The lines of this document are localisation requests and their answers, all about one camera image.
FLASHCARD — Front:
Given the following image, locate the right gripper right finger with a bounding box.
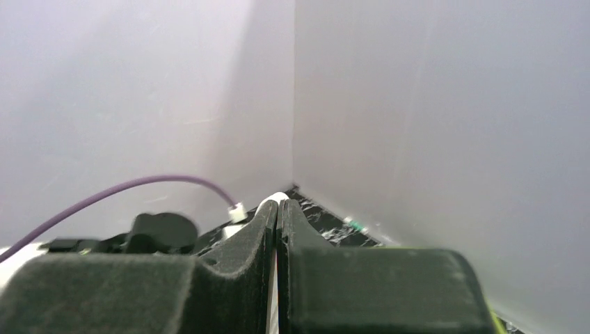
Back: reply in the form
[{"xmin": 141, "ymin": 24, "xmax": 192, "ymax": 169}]
[{"xmin": 276, "ymin": 200, "xmax": 495, "ymax": 333}]

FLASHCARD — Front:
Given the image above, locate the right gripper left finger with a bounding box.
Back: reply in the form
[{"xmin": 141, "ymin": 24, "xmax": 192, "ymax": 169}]
[{"xmin": 1, "ymin": 203, "xmax": 278, "ymax": 333}]

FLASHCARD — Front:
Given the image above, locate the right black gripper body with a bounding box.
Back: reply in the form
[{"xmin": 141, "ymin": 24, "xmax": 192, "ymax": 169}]
[{"xmin": 41, "ymin": 212, "xmax": 199, "ymax": 255}]

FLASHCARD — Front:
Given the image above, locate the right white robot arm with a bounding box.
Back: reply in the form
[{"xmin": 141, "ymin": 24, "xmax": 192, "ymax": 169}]
[{"xmin": 1, "ymin": 200, "xmax": 502, "ymax": 333}]

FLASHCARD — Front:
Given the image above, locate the green plastic basket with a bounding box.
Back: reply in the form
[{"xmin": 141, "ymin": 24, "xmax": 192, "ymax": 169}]
[{"xmin": 486, "ymin": 304, "xmax": 507, "ymax": 334}]

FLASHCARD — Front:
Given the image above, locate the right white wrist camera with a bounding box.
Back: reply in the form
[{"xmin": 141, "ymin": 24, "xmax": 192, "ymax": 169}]
[{"xmin": 228, "ymin": 202, "xmax": 248, "ymax": 224}]

